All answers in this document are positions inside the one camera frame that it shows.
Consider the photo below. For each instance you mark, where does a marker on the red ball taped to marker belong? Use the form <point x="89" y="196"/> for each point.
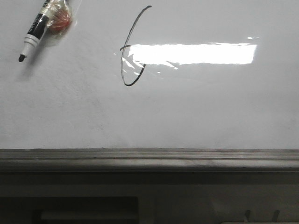
<point x="61" y="15"/>

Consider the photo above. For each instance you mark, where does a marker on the black whiteboard marker pen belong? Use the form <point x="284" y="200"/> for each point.
<point x="38" y="28"/>

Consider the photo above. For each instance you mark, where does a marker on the white whiteboard surface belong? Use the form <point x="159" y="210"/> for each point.
<point x="153" y="74"/>

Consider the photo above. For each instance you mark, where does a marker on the grey aluminium whiteboard frame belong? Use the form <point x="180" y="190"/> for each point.
<point x="148" y="160"/>

